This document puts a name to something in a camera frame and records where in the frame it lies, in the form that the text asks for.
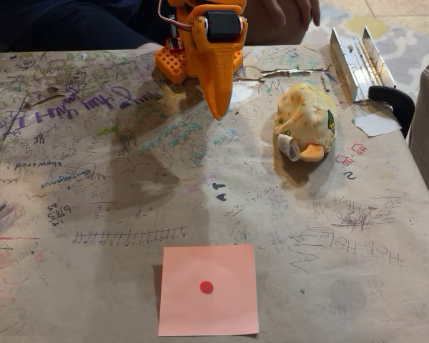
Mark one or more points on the person hand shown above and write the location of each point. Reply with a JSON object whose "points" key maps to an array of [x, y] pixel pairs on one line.
{"points": [[305, 9]]}

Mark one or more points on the pink sticky note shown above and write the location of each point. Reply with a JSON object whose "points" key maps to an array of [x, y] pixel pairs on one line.
{"points": [[186, 307]]}

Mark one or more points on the grey yellow patterned rug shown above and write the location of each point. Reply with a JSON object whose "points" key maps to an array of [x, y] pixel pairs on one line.
{"points": [[404, 35]]}

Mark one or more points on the dark blue clothed person body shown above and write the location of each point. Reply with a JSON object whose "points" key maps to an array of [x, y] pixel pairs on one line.
{"points": [[64, 21]]}

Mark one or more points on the brown clothed person leg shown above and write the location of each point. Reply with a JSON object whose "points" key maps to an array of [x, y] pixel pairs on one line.
{"points": [[268, 35]]}

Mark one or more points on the scribbled brown paper table cover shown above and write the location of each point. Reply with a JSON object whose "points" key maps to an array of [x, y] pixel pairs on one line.
{"points": [[75, 171]]}

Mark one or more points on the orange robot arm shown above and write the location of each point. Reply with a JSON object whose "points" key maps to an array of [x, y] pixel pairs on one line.
{"points": [[168, 62]]}

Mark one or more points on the yellow plush toy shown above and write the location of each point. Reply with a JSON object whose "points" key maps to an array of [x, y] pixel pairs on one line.
{"points": [[305, 114]]}

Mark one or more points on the white paper scrap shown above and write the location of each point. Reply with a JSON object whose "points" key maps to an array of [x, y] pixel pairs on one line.
{"points": [[375, 125]]}

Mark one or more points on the black clamp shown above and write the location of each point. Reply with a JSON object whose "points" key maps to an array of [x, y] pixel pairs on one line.
{"points": [[400, 101]]}

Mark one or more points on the orange gripper black servo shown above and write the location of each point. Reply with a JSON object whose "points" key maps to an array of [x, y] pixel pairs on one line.
{"points": [[219, 61]]}

